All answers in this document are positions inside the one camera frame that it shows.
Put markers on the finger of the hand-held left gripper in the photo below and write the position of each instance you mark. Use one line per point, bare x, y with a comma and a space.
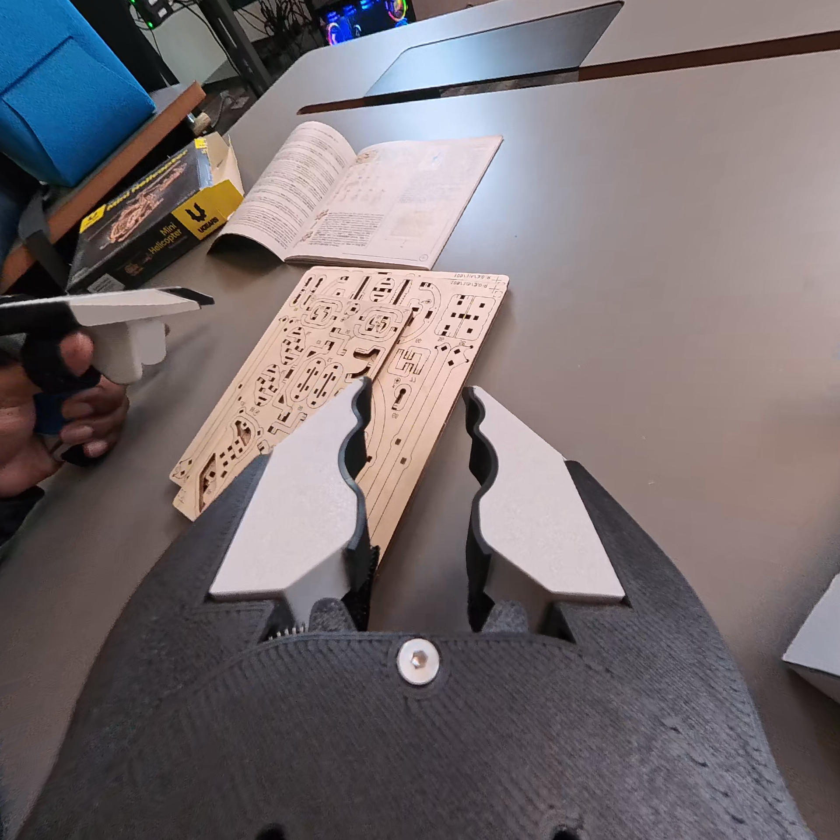
156, 341
124, 308

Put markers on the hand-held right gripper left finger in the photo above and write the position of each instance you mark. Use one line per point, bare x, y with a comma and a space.
289, 518

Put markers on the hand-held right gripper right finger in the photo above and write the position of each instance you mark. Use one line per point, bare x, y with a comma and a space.
541, 525

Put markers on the instruction booklet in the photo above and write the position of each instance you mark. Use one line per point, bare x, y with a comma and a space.
407, 197

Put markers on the dark metal desk leg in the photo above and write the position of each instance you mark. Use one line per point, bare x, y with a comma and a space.
226, 39

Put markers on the black desk panel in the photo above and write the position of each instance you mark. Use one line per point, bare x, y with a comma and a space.
492, 46

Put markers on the grey desk with black panel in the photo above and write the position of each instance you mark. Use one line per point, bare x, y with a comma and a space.
722, 26

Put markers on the person's left hand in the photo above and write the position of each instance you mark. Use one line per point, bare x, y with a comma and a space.
98, 410

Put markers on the black and yellow puzzle box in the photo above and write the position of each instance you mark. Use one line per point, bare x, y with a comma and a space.
151, 226

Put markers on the small wooden puzzle sheet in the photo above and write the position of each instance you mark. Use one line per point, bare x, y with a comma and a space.
308, 367

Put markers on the brown wooden board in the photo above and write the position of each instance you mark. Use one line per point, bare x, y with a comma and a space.
131, 141

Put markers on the large wooden puzzle sheet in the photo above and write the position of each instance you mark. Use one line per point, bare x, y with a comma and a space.
459, 315

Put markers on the blue chair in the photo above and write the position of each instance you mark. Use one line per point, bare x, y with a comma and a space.
65, 85

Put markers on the grey cardboard box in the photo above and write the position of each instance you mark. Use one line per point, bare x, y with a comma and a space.
820, 643

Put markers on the computer case with coloured lights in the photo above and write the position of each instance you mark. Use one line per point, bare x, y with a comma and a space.
367, 19

